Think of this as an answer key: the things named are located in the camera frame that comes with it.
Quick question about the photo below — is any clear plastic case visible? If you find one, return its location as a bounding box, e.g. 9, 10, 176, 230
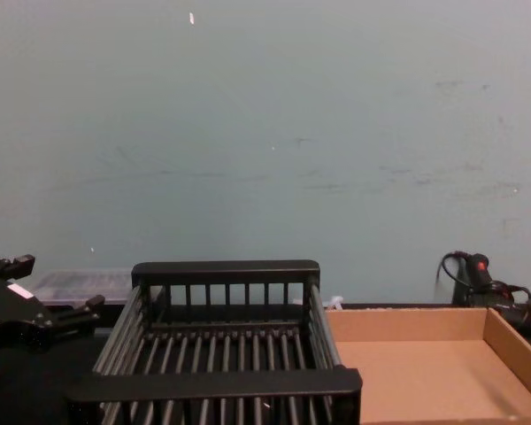
29, 268, 165, 307

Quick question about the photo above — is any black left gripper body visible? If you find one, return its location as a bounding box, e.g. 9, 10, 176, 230
0, 271, 56, 353

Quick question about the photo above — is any shallow brown cardboard tray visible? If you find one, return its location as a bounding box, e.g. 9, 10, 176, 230
324, 306, 531, 425

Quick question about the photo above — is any black rack with steel bars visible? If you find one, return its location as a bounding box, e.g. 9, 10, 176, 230
65, 259, 365, 425

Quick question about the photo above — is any black corded tool red switch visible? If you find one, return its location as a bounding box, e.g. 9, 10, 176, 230
439, 251, 531, 340

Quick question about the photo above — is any plain pale wall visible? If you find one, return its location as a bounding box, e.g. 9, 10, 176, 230
0, 0, 531, 307

